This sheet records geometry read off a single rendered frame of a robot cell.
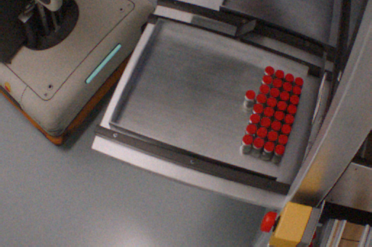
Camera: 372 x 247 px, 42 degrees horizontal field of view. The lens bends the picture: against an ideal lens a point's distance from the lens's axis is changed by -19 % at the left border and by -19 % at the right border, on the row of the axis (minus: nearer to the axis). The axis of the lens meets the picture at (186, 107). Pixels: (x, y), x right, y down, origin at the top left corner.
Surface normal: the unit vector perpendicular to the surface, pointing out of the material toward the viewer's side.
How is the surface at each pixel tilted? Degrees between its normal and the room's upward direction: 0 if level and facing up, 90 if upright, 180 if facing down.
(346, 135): 90
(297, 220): 0
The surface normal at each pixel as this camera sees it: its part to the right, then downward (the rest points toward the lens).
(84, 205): 0.00, -0.45
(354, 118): -0.33, 0.84
